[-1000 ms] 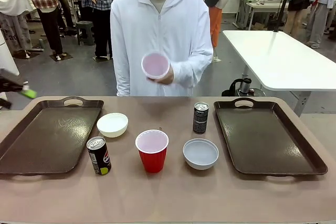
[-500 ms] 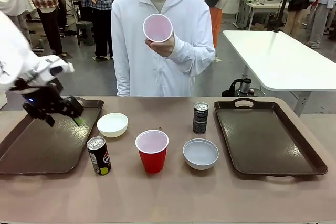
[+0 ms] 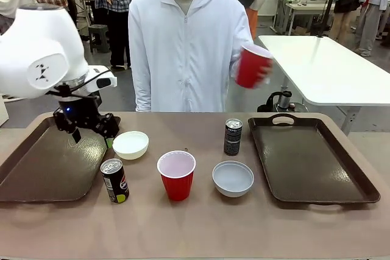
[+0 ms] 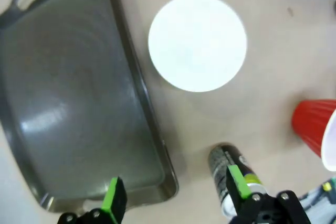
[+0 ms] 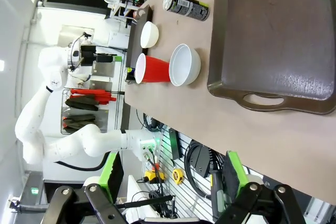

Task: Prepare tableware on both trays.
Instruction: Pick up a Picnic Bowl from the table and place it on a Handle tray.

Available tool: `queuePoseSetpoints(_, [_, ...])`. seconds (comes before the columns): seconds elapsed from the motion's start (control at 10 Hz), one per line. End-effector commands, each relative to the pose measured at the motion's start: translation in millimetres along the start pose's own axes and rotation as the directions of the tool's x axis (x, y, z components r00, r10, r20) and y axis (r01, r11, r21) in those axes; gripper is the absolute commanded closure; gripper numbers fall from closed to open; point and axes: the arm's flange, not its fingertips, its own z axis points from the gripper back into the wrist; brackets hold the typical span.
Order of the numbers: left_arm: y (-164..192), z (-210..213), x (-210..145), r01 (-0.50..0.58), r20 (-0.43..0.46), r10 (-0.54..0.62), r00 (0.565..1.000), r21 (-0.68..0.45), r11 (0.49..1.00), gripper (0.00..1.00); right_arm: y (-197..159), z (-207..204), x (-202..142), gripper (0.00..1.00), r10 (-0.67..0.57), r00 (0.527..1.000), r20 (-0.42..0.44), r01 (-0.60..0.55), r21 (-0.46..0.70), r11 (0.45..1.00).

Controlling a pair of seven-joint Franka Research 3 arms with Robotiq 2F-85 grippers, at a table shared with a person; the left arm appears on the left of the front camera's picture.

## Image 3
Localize person in white hoodie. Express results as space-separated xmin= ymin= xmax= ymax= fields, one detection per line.
xmin=127 ymin=0 xmax=255 ymax=113

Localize grey plastic stool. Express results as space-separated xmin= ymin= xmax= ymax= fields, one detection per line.
xmin=88 ymin=24 xmax=111 ymax=54

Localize black pepsi can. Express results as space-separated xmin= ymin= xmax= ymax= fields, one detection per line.
xmin=100 ymin=158 xmax=130 ymax=204
xmin=223 ymin=118 xmax=243 ymax=156

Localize brown plastic serving tray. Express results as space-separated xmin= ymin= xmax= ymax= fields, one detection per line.
xmin=0 ymin=111 xmax=121 ymax=203
xmin=247 ymin=113 xmax=381 ymax=207

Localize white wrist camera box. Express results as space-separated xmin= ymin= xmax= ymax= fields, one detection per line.
xmin=80 ymin=65 xmax=118 ymax=93

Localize white workbench table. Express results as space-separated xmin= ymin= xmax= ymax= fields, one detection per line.
xmin=272 ymin=0 xmax=336 ymax=36

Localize black tripod pole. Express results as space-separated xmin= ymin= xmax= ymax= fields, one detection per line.
xmin=316 ymin=0 xmax=340 ymax=38

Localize person's left hand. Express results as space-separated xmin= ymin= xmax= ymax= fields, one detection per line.
xmin=230 ymin=57 xmax=274 ymax=85

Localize bystander in grey trousers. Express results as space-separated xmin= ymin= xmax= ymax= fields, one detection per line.
xmin=354 ymin=0 xmax=390 ymax=57

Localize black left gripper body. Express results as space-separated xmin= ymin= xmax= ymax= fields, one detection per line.
xmin=53 ymin=83 xmax=120 ymax=138

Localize cream white bowl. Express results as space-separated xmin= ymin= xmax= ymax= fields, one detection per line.
xmin=112 ymin=130 xmax=150 ymax=161

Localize bystander in black skirt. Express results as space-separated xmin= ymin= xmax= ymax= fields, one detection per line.
xmin=327 ymin=0 xmax=363 ymax=41

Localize white folding table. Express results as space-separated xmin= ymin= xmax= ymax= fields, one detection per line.
xmin=257 ymin=35 xmax=390 ymax=136

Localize grey white bowl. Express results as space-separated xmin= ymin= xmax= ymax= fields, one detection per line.
xmin=211 ymin=160 xmax=255 ymax=198

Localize red plastic party cup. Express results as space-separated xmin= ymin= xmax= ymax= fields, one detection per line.
xmin=235 ymin=44 xmax=274 ymax=90
xmin=157 ymin=150 xmax=196 ymax=202

